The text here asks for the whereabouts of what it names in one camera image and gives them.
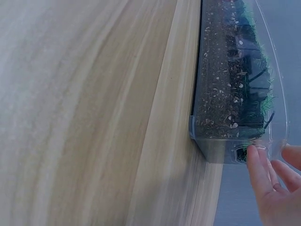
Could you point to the person's right hand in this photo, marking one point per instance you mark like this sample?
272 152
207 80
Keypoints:
277 202

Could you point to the clear plastic box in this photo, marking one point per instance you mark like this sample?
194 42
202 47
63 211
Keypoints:
211 150

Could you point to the dark soil layer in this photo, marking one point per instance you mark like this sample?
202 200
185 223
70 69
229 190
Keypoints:
216 77

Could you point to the green grass sprouts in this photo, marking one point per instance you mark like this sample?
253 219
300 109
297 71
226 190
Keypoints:
263 58

